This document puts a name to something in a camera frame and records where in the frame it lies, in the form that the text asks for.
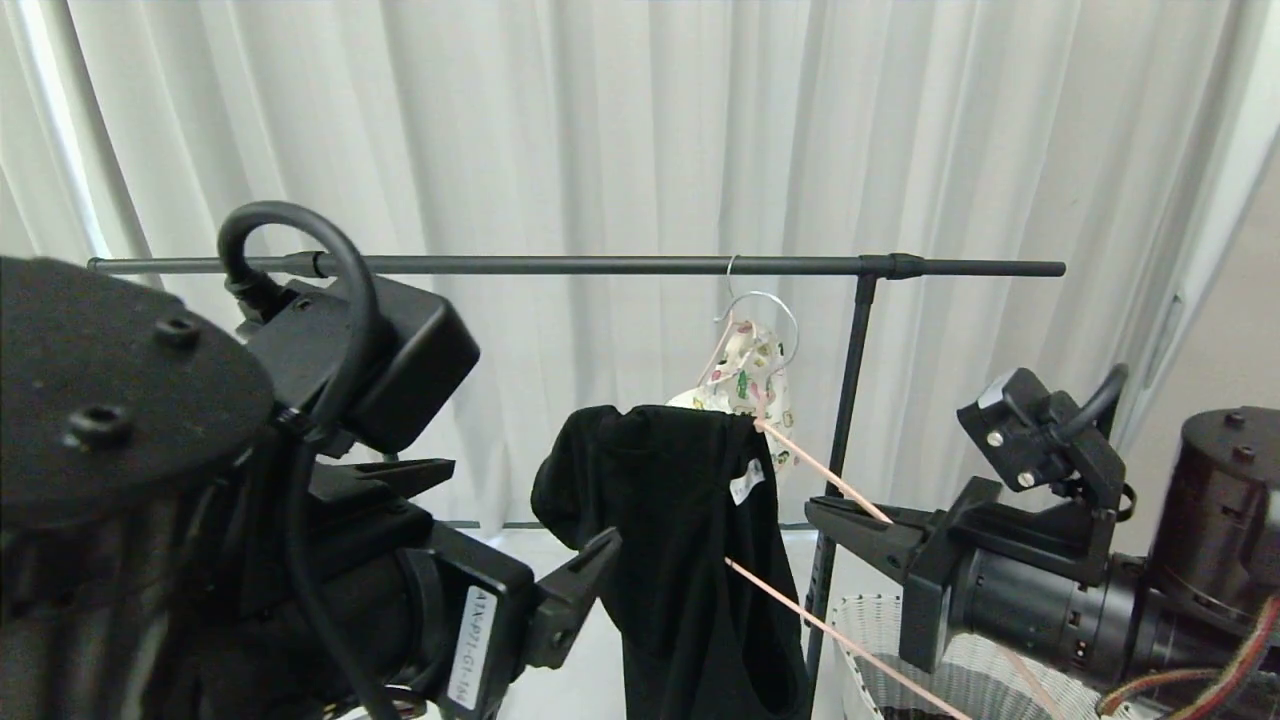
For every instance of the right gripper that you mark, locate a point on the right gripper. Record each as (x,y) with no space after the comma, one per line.
(1030,610)

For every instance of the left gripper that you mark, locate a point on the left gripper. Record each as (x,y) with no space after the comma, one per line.
(400,620)

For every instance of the pink clothes hanger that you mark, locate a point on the pink clothes hanger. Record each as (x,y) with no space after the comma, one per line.
(850,490)
(729,275)

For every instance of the black garment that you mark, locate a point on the black garment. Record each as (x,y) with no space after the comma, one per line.
(680,540)

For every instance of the cream printed garment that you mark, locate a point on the cream printed garment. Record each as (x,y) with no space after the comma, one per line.
(750,370)

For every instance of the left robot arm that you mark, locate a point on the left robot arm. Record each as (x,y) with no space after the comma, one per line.
(100,400)

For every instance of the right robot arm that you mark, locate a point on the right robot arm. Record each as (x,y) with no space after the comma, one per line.
(1220,520)

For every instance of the white laundry basket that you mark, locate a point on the white laundry basket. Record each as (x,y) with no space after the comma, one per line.
(860,620)

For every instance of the black clothes rack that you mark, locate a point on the black clothes rack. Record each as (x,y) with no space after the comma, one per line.
(550,265)

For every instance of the large grey board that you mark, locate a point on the large grey board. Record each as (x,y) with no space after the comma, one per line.
(1230,350)

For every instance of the white curtain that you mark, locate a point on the white curtain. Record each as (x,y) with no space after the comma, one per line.
(600,120)

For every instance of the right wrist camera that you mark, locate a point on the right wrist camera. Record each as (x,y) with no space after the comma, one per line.
(1040,440)

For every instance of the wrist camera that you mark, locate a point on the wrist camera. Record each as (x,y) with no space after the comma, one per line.
(1040,440)
(400,350)

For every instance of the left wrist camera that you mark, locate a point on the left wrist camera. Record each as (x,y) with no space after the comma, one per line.
(400,350)

